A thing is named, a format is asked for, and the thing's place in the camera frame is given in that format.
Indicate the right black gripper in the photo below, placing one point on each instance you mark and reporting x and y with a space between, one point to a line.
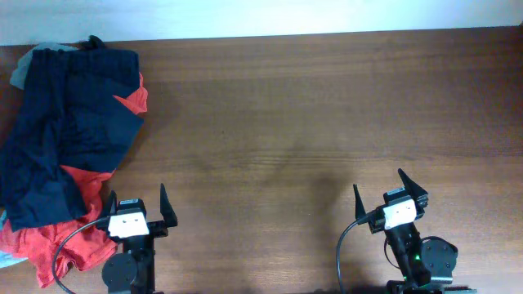
420 196

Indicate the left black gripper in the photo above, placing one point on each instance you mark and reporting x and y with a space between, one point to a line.
170 220

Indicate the navy blue shorts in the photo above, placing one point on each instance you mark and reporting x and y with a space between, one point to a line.
72 116

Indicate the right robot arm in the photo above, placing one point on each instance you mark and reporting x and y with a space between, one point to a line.
426 264

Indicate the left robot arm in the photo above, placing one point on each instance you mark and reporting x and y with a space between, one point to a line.
132 271

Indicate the red t-shirt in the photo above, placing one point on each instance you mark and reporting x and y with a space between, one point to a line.
52 248

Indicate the black garment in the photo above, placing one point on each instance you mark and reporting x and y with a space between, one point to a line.
93 43

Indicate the light grey garment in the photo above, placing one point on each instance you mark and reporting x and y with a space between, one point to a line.
17 80

